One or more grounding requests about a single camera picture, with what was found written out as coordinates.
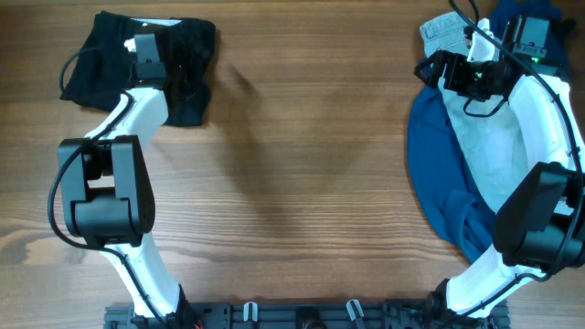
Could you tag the blue garment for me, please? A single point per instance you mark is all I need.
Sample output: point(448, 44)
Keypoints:
point(442, 180)

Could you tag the black shorts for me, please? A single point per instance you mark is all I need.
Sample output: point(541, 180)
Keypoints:
point(105, 66)

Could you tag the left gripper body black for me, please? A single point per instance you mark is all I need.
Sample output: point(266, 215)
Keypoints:
point(186, 59)

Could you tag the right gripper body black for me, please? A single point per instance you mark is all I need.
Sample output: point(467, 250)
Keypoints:
point(471, 79)

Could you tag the light denim shorts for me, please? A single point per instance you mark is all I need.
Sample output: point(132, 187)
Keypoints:
point(493, 147)

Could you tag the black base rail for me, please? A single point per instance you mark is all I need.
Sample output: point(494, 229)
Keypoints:
point(351, 314)

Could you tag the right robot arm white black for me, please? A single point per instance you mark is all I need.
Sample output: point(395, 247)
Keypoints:
point(539, 228)

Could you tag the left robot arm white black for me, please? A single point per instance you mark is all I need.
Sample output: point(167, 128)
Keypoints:
point(102, 199)

